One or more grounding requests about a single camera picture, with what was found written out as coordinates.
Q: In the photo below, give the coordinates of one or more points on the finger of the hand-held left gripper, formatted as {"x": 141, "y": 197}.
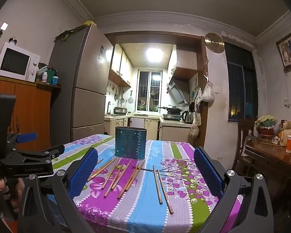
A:
{"x": 34, "y": 161}
{"x": 26, "y": 137}

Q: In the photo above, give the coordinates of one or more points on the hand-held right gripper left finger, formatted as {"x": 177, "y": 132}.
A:
{"x": 83, "y": 172}

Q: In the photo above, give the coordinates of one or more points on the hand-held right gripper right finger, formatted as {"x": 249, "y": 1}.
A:
{"x": 207, "y": 172}

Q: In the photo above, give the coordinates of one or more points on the pile of wooden chopsticks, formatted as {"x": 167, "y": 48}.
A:
{"x": 126, "y": 179}

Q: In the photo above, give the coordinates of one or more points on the teal perforated metal utensil holder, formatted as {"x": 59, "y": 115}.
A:
{"x": 131, "y": 143}

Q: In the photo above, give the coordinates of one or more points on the person's left hand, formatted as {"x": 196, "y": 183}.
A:
{"x": 15, "y": 194}

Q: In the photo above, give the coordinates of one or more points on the orange wooden cabinet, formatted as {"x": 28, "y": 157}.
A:
{"x": 26, "y": 111}

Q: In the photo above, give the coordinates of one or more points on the hanging beige cloth bags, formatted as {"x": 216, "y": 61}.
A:
{"x": 196, "y": 123}

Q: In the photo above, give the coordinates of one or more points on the dark wooden chair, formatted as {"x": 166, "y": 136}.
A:
{"x": 243, "y": 136}

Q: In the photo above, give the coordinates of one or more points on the white microwave oven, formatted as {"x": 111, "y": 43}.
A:
{"x": 14, "y": 62}

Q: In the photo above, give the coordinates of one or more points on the steel electric kettle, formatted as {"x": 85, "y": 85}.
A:
{"x": 187, "y": 117}

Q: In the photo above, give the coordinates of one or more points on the green box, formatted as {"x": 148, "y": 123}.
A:
{"x": 47, "y": 72}

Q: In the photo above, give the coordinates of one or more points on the blue lidded jar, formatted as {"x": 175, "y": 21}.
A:
{"x": 54, "y": 80}

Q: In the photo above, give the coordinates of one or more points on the dark wooden side table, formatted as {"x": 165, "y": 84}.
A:
{"x": 269, "y": 155}

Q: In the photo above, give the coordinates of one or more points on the gas stove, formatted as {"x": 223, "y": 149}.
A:
{"x": 172, "y": 117}

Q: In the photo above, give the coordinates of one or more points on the floral striped tablecloth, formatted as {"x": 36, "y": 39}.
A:
{"x": 140, "y": 211}

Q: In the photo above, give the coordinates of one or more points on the silver rice cooker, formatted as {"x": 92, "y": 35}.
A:
{"x": 120, "y": 111}

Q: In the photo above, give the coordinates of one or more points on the cream kitchen base cabinets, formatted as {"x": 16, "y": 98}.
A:
{"x": 150, "y": 128}

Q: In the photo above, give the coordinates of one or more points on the black wok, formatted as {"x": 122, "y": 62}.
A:
{"x": 172, "y": 109}

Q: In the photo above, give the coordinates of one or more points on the potted plant with cloth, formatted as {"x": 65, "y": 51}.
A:
{"x": 266, "y": 126}

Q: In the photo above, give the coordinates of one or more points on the white hanging plastic bag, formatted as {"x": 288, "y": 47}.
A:
{"x": 207, "y": 94}

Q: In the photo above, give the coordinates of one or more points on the tall brown refrigerator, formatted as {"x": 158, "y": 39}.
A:
{"x": 84, "y": 82}

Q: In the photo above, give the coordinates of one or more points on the steel range hood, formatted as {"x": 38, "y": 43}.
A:
{"x": 178, "y": 89}

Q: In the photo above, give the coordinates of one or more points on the dark room window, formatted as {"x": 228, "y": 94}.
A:
{"x": 241, "y": 85}

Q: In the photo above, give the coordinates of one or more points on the barred kitchen window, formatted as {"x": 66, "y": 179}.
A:
{"x": 149, "y": 89}

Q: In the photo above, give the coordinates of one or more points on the green cloth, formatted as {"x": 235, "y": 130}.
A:
{"x": 68, "y": 34}

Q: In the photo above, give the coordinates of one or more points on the refrigerator door sticker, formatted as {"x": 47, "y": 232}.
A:
{"x": 100, "y": 53}

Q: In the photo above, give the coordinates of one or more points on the yellow cloth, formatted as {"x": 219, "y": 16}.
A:
{"x": 89, "y": 23}

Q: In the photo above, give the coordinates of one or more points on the kitchen ceiling light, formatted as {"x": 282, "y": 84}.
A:
{"x": 154, "y": 54}

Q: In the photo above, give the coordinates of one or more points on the framed elephant picture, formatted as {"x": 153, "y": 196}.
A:
{"x": 289, "y": 51}

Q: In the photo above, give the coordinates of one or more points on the white wall light switch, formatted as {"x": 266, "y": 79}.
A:
{"x": 217, "y": 89}

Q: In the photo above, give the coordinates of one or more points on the cream wall cabinet above hood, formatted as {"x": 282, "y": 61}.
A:
{"x": 184, "y": 60}

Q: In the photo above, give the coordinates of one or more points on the round gold wall clock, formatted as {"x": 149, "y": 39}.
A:
{"x": 214, "y": 42}

